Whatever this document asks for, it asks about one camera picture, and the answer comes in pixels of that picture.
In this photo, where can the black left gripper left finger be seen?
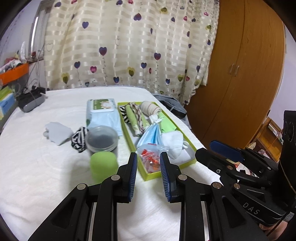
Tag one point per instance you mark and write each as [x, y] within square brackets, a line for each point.
[90, 212]

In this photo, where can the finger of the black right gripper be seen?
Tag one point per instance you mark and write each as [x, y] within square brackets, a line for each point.
[216, 163]
[226, 151]

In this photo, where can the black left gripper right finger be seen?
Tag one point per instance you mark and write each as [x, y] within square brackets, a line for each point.
[206, 205]

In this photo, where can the white sock pair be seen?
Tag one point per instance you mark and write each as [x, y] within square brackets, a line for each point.
[175, 142]

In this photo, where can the bright green cloth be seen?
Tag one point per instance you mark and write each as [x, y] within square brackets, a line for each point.
[166, 125]

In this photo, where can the plastic bag with red items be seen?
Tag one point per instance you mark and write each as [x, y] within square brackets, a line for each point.
[150, 156]

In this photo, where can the green white cloth bundle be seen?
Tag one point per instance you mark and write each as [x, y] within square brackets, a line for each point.
[136, 118]

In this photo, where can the black white striped sock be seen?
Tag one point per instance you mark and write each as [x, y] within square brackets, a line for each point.
[124, 114]
[78, 141]

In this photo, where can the white sock with coloured stripes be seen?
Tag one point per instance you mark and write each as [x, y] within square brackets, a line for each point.
[149, 108]

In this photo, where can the right hand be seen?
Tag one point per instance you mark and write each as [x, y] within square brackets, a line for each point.
[282, 231]

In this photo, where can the green round jar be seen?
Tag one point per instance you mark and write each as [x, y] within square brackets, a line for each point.
[102, 166]

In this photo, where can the grey clothes pile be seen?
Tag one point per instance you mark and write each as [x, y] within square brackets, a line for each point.
[172, 105]

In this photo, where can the round grey lidded container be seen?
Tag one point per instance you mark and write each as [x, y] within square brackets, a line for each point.
[101, 139]

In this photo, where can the green white shallow box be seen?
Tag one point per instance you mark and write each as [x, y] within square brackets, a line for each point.
[186, 158]

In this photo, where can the light blue grey sock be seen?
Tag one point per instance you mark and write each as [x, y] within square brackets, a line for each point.
[57, 133]

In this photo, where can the wooden wardrobe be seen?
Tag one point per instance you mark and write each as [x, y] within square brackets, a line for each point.
[245, 71]

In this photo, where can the wet wipes pack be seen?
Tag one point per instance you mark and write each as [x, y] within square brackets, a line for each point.
[103, 112]

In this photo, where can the heart patterned curtain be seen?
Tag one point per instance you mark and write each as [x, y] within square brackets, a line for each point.
[162, 46]

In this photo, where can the black VR headset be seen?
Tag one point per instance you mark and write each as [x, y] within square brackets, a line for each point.
[29, 101]

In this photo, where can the blue tissue box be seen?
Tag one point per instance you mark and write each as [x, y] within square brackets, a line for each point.
[6, 104]

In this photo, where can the orange tray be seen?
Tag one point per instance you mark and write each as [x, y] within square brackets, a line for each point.
[14, 74]

